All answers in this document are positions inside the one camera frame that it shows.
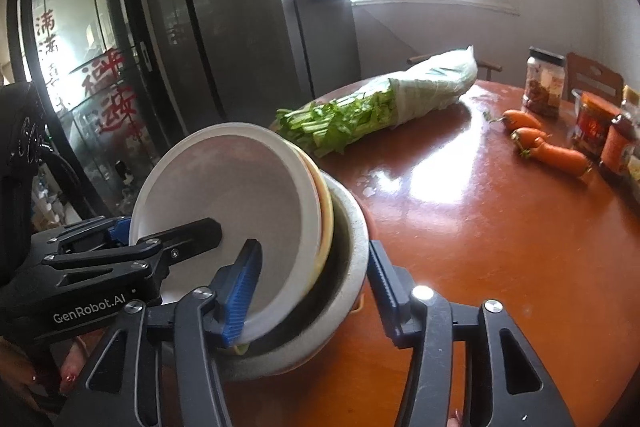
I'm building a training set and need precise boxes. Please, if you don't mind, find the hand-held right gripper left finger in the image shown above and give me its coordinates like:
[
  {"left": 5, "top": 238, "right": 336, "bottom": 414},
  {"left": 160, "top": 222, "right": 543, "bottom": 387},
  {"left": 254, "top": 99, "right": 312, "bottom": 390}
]
[{"left": 57, "top": 238, "right": 264, "bottom": 427}]

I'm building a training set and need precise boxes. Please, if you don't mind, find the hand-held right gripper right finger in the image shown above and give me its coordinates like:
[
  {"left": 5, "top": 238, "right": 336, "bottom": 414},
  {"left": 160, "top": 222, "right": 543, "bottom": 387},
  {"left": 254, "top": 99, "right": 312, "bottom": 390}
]
[{"left": 366, "top": 239, "right": 576, "bottom": 427}]

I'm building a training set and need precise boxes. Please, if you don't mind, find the person's left hand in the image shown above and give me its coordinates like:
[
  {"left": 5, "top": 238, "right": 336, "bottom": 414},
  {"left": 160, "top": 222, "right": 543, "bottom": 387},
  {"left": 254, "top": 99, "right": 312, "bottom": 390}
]
[{"left": 0, "top": 337, "right": 98, "bottom": 413}]

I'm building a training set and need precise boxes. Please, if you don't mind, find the glass door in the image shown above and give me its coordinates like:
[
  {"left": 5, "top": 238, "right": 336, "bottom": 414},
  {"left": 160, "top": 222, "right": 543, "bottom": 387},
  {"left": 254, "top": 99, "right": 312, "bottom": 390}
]
[{"left": 10, "top": 0, "right": 166, "bottom": 228}]

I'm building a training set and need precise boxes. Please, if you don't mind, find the yellow bowl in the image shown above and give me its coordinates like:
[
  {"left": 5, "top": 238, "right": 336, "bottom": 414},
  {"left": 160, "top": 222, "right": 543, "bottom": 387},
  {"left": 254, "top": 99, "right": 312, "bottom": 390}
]
[{"left": 235, "top": 138, "right": 335, "bottom": 355}]

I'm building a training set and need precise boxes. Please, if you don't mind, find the wooden chair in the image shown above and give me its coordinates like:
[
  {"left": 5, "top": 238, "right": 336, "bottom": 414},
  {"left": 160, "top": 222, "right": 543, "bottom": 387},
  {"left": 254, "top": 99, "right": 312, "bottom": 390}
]
[{"left": 562, "top": 52, "right": 626, "bottom": 105}]

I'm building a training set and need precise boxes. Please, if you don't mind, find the red-lidded sauce jar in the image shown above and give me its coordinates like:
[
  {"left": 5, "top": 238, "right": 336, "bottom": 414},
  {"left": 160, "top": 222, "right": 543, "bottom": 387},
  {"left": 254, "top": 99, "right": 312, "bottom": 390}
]
[{"left": 571, "top": 91, "right": 621, "bottom": 158}]

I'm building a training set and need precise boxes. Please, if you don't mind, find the black-lidded pickle jar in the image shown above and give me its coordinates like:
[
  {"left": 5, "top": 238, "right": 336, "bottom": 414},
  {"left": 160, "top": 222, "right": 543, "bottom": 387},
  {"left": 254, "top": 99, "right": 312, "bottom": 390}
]
[{"left": 522, "top": 47, "right": 567, "bottom": 116}]

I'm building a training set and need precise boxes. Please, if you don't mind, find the celery in plastic bag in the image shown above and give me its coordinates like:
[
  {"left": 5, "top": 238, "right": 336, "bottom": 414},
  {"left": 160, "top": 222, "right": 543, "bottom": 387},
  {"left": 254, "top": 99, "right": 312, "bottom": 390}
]
[{"left": 270, "top": 45, "right": 478, "bottom": 158}]

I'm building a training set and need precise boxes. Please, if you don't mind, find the large carrot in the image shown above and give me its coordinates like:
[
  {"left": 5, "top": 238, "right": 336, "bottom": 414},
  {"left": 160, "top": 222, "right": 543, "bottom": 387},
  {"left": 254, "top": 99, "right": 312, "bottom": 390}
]
[{"left": 520, "top": 139, "right": 591, "bottom": 178}]

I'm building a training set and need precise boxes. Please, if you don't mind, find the large steel bowl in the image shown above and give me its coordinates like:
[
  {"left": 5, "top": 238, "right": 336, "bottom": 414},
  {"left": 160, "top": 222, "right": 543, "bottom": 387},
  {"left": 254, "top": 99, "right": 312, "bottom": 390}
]
[{"left": 160, "top": 169, "right": 371, "bottom": 383}]

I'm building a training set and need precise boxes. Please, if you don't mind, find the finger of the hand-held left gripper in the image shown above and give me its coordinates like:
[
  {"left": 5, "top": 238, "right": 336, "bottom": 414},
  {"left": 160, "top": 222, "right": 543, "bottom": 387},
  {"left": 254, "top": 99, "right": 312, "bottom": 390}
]
[
  {"left": 32, "top": 216, "right": 133, "bottom": 254},
  {"left": 30, "top": 218, "right": 223, "bottom": 288}
]

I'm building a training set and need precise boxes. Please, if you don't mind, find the red paper noodle cup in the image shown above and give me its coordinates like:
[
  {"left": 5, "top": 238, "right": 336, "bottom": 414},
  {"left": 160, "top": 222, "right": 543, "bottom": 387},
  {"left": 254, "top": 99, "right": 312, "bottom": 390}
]
[{"left": 128, "top": 122, "right": 321, "bottom": 345}]

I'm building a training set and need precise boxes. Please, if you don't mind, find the grey refrigerator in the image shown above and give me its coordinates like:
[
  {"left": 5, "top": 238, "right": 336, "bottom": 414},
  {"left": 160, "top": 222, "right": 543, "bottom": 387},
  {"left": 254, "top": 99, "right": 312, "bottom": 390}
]
[{"left": 137, "top": 0, "right": 361, "bottom": 132}]

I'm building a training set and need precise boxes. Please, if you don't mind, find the dark sauce jar red label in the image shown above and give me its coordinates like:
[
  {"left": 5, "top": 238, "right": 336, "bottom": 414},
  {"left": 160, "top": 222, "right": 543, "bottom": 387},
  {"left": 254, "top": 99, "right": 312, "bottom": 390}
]
[{"left": 597, "top": 84, "right": 640, "bottom": 182}]

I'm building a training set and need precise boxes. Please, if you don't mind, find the black cable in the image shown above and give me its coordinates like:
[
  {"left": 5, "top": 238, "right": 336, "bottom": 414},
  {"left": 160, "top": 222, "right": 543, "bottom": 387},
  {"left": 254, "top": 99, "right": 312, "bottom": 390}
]
[{"left": 37, "top": 142, "right": 116, "bottom": 218}]

